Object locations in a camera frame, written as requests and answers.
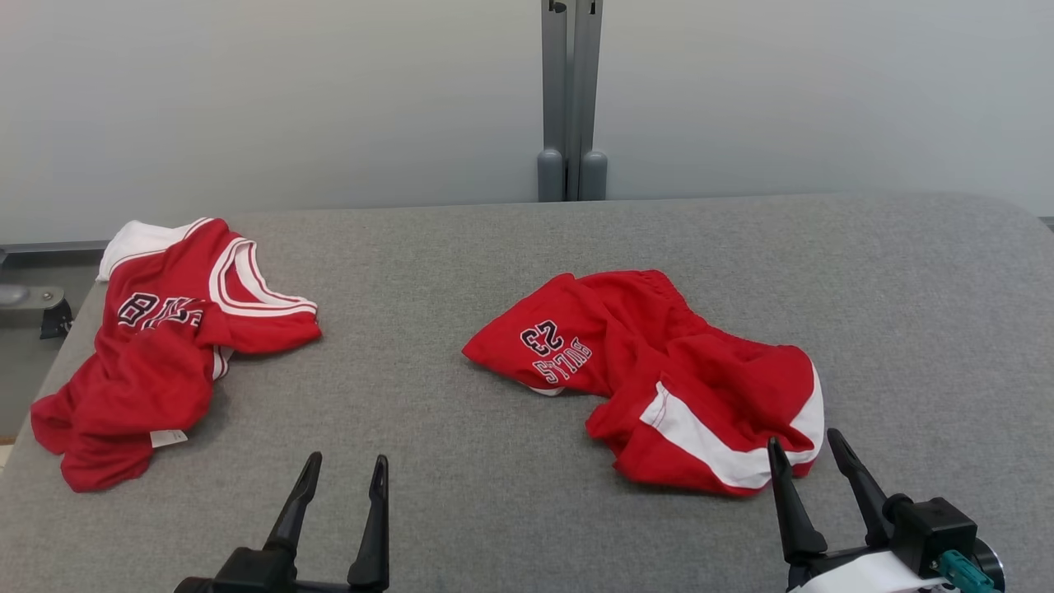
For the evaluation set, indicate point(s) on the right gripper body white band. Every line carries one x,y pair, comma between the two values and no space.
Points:
856,572

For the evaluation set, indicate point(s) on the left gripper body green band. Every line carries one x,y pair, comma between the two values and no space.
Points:
255,572

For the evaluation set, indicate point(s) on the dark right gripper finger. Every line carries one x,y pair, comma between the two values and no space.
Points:
795,519
865,490

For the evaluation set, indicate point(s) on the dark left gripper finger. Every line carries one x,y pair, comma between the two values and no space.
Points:
375,543
295,515

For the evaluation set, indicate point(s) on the red basketball jersey white sleeves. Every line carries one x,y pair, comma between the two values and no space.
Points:
148,371

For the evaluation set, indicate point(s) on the red basketball shorts white stripe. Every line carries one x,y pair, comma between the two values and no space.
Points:
659,329

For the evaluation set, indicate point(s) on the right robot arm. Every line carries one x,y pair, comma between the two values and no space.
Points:
992,568

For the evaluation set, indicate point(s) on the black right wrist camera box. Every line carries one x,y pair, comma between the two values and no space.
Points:
939,523

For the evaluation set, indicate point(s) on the silver metal bracket plate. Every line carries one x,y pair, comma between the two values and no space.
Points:
25,296

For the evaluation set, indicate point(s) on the grey partition post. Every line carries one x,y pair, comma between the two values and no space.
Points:
588,99
553,99

